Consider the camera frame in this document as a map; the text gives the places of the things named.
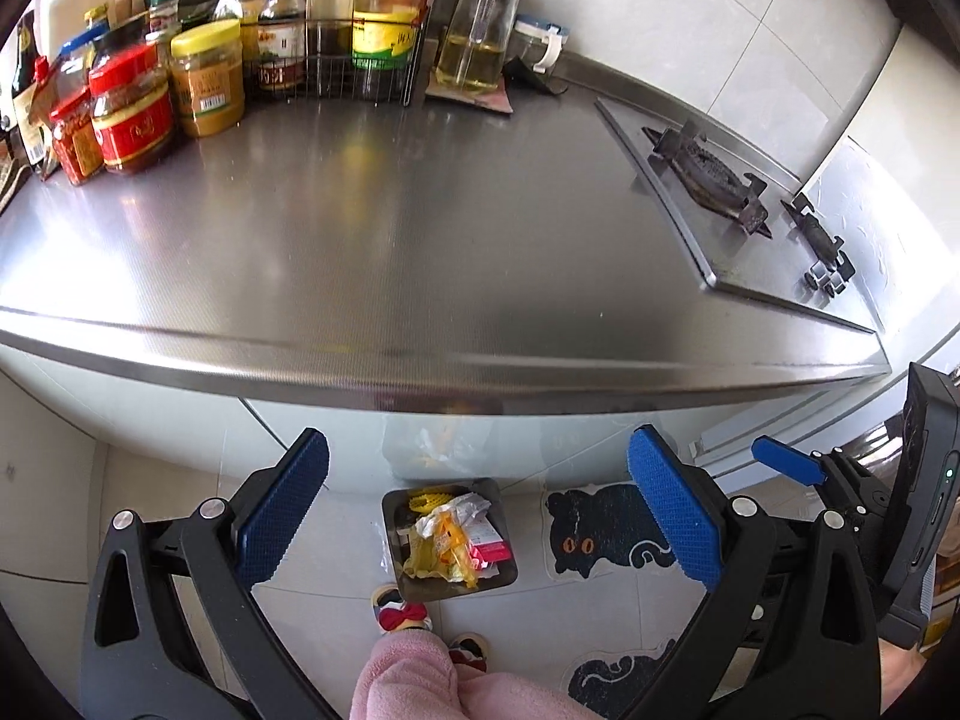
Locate black cat floor mat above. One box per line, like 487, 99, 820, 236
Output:
541, 484, 680, 582
566, 637, 680, 720

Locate blue lid jar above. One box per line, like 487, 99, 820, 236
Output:
54, 34, 98, 102

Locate black plastic object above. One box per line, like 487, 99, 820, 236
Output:
502, 60, 571, 98

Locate small red chili jar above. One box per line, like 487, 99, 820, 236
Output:
49, 86, 106, 187

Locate green cap spice jar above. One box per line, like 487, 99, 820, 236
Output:
142, 0, 182, 42

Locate glass oil dispenser bottle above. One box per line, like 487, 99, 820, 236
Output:
435, 0, 533, 95

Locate white kitchen cabinet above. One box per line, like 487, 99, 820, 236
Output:
0, 345, 960, 492

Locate clear jar with white lid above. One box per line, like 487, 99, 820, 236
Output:
514, 13, 571, 76

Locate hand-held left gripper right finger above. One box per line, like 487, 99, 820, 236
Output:
622, 424, 882, 720

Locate pink paper packet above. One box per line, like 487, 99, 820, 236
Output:
463, 527, 512, 572

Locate brown coaster mat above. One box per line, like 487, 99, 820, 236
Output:
424, 71, 515, 117

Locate black lid jar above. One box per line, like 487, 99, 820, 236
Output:
90, 11, 151, 61

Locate white plastic wrapper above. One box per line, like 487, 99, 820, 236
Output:
416, 493, 496, 541

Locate dark sauce bottle orange label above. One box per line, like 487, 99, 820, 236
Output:
257, 0, 312, 91

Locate small black burner grate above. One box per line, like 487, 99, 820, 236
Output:
780, 191, 857, 278

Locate yellow foam fruit net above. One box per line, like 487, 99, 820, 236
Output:
407, 487, 455, 517

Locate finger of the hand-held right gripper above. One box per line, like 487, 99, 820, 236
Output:
751, 436, 830, 488

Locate dark soy sauce bottle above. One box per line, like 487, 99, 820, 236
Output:
11, 11, 53, 166

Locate large black burner grate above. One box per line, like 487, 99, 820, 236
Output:
646, 120, 773, 237

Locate large red lid jar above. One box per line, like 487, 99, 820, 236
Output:
88, 43, 177, 173

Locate black wire rack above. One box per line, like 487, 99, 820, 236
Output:
244, 0, 436, 107

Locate oil bottle with yellow-green label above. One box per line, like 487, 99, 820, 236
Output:
351, 0, 428, 95

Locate yellow lid jar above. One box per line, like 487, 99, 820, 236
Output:
169, 19, 247, 140

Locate beige slipper with red bow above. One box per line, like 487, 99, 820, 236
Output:
371, 583, 436, 635
448, 634, 490, 672

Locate silver stove knob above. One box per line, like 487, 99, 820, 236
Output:
804, 264, 852, 299

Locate steel gas cooktop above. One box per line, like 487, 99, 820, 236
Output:
596, 97, 878, 335

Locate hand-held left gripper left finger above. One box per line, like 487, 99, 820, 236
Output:
81, 427, 342, 720

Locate grey square waste bin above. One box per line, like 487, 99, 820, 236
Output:
381, 476, 520, 602

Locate pink fleece pants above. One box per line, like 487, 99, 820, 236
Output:
351, 628, 605, 720

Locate person's right forearm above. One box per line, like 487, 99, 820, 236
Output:
879, 641, 935, 720

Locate clear pale liquid bottle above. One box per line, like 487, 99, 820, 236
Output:
306, 0, 357, 61

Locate yellow plastic bag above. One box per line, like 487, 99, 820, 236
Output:
403, 514, 481, 590

